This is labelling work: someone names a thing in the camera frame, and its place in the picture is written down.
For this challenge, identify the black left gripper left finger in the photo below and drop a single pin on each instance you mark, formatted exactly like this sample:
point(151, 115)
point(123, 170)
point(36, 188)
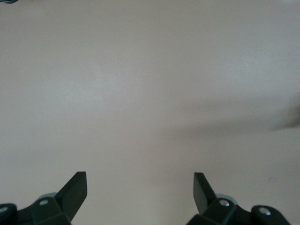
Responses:
point(68, 201)

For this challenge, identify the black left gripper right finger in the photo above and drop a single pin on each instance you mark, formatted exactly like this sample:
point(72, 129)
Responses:
point(208, 206)

